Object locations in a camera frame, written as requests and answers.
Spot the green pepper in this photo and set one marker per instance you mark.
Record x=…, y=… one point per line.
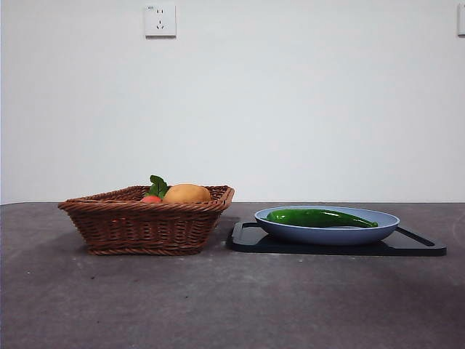
x=312, y=217

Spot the blue round plate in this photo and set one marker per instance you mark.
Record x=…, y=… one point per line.
x=327, y=234

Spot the yellow-brown potato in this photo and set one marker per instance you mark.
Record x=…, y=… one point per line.
x=186, y=193

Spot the red radish with green leaves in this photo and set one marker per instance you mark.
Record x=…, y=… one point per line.
x=158, y=187

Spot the brown wicker basket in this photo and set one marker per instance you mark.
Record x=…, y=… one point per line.
x=145, y=229

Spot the black rectangular tray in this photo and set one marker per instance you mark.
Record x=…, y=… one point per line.
x=407, y=246

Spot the white wall socket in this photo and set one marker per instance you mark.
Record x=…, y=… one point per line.
x=160, y=20

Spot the white wall plate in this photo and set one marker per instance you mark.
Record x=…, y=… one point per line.
x=461, y=20

